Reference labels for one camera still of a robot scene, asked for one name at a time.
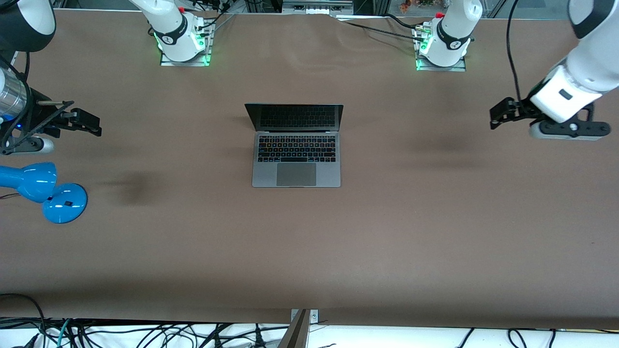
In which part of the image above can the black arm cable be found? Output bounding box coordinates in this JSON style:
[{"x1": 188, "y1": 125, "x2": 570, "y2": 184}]
[
  {"x1": 0, "y1": 51, "x2": 34, "y2": 148},
  {"x1": 506, "y1": 0, "x2": 524, "y2": 102}
]

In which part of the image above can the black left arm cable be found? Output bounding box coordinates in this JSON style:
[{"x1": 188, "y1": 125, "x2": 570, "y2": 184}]
[{"x1": 506, "y1": 0, "x2": 524, "y2": 102}]

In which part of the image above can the blue desk lamp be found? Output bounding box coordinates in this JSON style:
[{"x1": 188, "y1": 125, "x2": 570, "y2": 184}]
[{"x1": 0, "y1": 162, "x2": 88, "y2": 224}]

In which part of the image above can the long black base cable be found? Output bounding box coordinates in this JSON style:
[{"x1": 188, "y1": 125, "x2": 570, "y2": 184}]
[{"x1": 337, "y1": 17, "x2": 428, "y2": 43}]

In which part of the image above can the grey laptop computer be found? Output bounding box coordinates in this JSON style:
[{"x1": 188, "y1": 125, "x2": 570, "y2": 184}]
[{"x1": 244, "y1": 103, "x2": 344, "y2": 188}]

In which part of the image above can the metal table bracket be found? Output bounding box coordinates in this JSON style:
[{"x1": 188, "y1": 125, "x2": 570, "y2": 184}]
[{"x1": 278, "y1": 308, "x2": 320, "y2": 348}]

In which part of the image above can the tangled black cable bundle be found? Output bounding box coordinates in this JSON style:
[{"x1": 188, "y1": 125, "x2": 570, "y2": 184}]
[{"x1": 0, "y1": 319, "x2": 291, "y2": 348}]

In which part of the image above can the grey power strip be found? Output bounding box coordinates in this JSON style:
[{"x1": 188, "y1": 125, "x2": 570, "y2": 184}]
[{"x1": 282, "y1": 0, "x2": 354, "y2": 15}]

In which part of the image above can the black looped floor cable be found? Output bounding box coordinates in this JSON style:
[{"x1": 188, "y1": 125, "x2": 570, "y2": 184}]
[{"x1": 0, "y1": 292, "x2": 46, "y2": 348}]

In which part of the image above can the teal cable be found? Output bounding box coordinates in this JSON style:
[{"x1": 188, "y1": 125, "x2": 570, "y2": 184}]
[{"x1": 57, "y1": 318, "x2": 73, "y2": 348}]

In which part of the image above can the short black base cable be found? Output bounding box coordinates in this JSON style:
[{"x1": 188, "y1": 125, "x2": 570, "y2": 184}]
[{"x1": 384, "y1": 13, "x2": 426, "y2": 30}]

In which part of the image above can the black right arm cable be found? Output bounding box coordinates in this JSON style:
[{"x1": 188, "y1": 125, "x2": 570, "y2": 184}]
[{"x1": 0, "y1": 51, "x2": 34, "y2": 148}]

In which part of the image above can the brown table cover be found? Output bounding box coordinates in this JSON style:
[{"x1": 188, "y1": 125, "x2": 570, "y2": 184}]
[{"x1": 0, "y1": 9, "x2": 619, "y2": 329}]

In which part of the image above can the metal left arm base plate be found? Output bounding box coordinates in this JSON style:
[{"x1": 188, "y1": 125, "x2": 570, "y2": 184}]
[{"x1": 415, "y1": 24, "x2": 467, "y2": 72}]

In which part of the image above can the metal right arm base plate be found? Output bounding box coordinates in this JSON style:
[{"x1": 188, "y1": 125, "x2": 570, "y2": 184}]
[{"x1": 160, "y1": 19, "x2": 212, "y2": 67}]

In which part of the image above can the black right base cable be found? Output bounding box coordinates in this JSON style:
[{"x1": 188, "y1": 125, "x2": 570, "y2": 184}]
[{"x1": 196, "y1": 10, "x2": 237, "y2": 32}]

